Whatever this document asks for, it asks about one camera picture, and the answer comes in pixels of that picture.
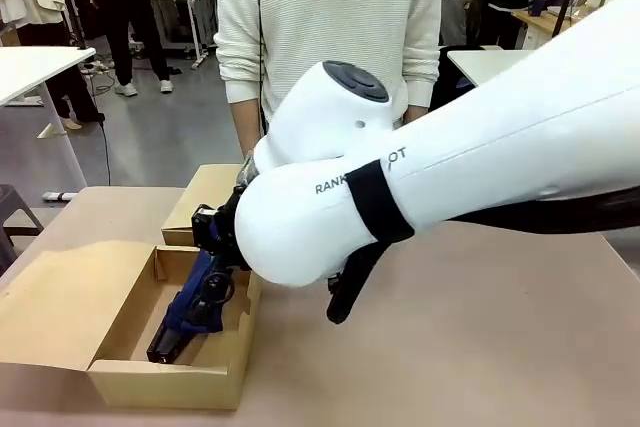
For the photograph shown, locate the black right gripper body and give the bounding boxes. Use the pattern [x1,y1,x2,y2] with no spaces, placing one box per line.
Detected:
[191,185,252,272]

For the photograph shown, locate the navy blue pencil pouch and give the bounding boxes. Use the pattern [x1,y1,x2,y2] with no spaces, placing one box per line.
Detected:
[162,224,237,339]

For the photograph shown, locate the small cardboard box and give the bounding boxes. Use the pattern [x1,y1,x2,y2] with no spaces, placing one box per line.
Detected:
[160,163,251,251]

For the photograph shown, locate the person's right forearm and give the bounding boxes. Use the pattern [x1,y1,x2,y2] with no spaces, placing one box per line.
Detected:
[227,94,267,159]

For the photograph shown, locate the person's left forearm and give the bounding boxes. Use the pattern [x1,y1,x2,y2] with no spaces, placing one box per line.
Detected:
[402,104,431,123]

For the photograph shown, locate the large cardboard box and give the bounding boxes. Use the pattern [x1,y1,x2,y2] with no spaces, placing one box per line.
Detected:
[0,239,264,411]

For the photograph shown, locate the person's right hand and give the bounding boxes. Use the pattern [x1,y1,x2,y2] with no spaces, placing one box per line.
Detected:
[238,148,262,189]

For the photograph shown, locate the white power strip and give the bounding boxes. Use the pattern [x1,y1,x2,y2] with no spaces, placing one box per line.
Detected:
[81,58,120,74]

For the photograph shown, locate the black stool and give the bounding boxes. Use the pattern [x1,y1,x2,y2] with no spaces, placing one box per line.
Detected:
[0,184,45,276]

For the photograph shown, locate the person in white sweater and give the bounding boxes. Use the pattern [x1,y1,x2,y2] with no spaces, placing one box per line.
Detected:
[214,0,444,129]

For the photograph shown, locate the bystander with white shoes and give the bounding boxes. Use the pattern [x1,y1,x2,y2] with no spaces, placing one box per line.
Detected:
[73,0,175,98]

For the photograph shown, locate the white desk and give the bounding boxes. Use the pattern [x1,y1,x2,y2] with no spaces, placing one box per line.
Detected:
[0,45,97,193]

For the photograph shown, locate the wooden side table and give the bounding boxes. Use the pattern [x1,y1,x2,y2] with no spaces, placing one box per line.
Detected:
[512,4,609,51]

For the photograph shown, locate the black sleeved arm cable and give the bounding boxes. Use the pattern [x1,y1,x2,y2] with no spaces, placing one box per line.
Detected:
[325,159,640,326]

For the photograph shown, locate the thin black neck cord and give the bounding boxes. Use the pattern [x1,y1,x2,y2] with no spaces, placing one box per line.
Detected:
[257,0,269,138]

